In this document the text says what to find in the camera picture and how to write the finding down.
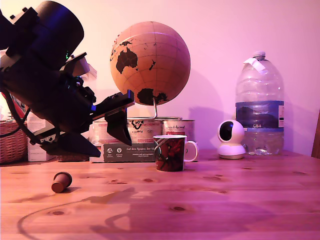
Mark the white carton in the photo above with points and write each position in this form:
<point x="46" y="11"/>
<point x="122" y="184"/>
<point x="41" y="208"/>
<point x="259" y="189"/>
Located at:
<point x="35" y="121"/>

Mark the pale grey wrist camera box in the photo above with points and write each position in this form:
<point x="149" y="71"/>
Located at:
<point x="83" y="66"/>

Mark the brown coffee capsule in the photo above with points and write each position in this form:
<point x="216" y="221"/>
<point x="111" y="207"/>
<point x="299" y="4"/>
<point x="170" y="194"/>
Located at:
<point x="61" y="182"/>

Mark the white printed tin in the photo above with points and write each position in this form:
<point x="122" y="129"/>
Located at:
<point x="175" y="128"/>
<point x="98" y="133"/>
<point x="145" y="130"/>

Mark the small white round camera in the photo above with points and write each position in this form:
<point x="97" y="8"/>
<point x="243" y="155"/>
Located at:
<point x="230" y="140"/>

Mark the dark box with white print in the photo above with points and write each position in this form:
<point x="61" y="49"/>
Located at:
<point x="135" y="152"/>

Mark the flat wicker tray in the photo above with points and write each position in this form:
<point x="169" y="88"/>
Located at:
<point x="72" y="158"/>

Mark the cork globe on metal stand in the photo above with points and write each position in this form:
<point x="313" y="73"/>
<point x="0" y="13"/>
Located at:
<point x="150" y="62"/>

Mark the dark red printed mug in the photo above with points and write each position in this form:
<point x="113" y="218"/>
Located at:
<point x="170" y="155"/>

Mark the large clear water bottle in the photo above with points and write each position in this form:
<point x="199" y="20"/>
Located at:
<point x="260" y="112"/>

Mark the wicker basket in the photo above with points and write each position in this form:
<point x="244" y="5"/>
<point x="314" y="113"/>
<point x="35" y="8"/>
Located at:
<point x="12" y="145"/>

